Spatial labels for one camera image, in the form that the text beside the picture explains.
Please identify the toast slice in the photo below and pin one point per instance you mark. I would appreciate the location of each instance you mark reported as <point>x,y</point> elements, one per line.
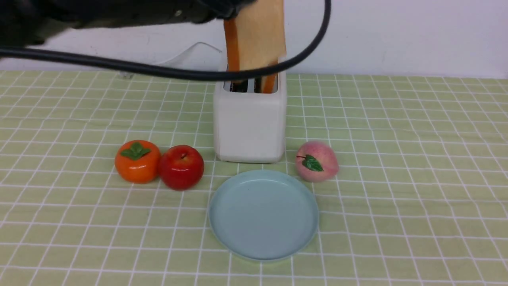
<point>267,83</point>
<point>256,37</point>

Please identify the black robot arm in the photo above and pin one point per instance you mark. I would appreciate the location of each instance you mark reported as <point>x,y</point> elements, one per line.
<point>32,22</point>

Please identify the white toaster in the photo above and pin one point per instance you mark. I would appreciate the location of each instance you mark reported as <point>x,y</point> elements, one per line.
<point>250,127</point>

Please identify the pink peach with leaf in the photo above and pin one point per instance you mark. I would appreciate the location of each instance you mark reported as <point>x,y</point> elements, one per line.
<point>316,162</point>

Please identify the light blue round plate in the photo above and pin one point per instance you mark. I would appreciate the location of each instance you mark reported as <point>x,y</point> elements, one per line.
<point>263,215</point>

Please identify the red apple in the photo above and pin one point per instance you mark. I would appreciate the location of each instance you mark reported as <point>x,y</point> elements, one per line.
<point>181,167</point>

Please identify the orange persimmon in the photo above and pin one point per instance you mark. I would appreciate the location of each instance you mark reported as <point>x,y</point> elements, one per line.
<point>137,161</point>

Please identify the green checkered tablecloth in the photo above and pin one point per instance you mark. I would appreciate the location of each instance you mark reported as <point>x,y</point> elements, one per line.
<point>420,199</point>

